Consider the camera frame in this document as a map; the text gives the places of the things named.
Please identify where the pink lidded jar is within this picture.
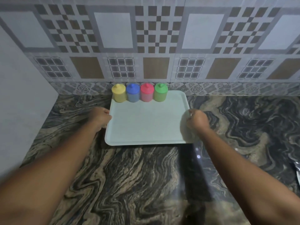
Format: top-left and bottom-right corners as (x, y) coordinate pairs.
(140, 83), (154, 102)

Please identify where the person's right forearm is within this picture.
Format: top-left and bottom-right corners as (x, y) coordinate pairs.
(199, 127), (300, 225)

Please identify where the blue lidded jar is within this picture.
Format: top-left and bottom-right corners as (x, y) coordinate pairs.
(126, 83), (141, 102)

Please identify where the person's left hand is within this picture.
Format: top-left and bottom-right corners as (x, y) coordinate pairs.
(88, 107), (113, 133)

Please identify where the person's left forearm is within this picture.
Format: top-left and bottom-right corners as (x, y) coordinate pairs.
(0, 122), (102, 225)

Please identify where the green lidded jar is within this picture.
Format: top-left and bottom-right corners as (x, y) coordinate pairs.
(154, 83), (168, 102)

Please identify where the yellow lidded jar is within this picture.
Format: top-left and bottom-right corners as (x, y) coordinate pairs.
(112, 83), (127, 103)

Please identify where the person's right hand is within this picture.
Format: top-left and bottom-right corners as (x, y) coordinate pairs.
(186, 109), (210, 132)

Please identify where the pale green rectangular tray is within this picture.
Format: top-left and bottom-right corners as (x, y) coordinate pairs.
(105, 90), (193, 146)

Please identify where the shiny metal object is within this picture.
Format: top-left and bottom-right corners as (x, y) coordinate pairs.
(294, 162), (300, 185)

